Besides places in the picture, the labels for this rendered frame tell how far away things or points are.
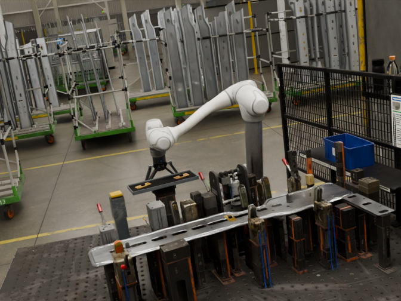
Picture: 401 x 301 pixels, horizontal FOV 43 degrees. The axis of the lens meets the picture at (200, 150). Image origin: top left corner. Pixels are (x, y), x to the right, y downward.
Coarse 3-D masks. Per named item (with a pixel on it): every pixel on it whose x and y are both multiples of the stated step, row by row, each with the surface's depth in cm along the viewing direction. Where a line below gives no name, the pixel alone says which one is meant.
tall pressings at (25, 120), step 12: (12, 24) 919; (12, 36) 918; (0, 48) 944; (12, 48) 921; (12, 60) 923; (12, 72) 926; (12, 84) 937; (0, 96) 958; (24, 96) 942; (12, 108) 965; (24, 108) 941; (12, 120) 947; (24, 120) 945
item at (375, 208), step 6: (348, 198) 262; (354, 198) 261; (360, 198) 260; (366, 198) 259; (354, 204) 254; (360, 204) 253; (372, 204) 251; (378, 204) 250; (366, 210) 246; (372, 210) 244; (378, 210) 244; (390, 210) 242
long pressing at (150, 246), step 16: (304, 192) 278; (336, 192) 272; (352, 192) 270; (272, 208) 262; (288, 208) 260; (304, 208) 258; (192, 224) 257; (224, 224) 252; (240, 224) 250; (128, 240) 249; (144, 240) 246; (160, 240) 244; (176, 240) 242; (96, 256) 236
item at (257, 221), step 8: (248, 224) 246; (256, 224) 238; (264, 224) 240; (256, 232) 239; (264, 232) 240; (256, 240) 241; (264, 240) 242; (256, 248) 244; (264, 248) 244; (256, 256) 246; (264, 256) 245; (256, 264) 249; (264, 264) 246; (256, 272) 250; (264, 272) 246; (256, 280) 252; (264, 280) 246; (264, 288) 247
